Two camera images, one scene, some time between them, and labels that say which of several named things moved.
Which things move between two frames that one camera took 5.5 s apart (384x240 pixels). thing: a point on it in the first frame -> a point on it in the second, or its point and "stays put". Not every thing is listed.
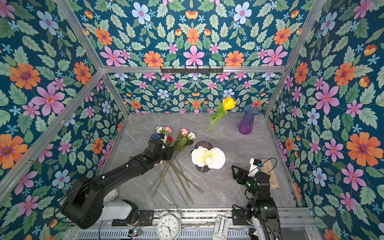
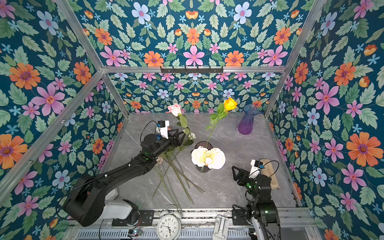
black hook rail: (192, 70) stays put
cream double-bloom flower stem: (214, 158) stays put
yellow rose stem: (228, 103) stays put
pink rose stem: (183, 138) -> (175, 109)
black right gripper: (241, 172) stays put
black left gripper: (169, 152) -> (177, 141)
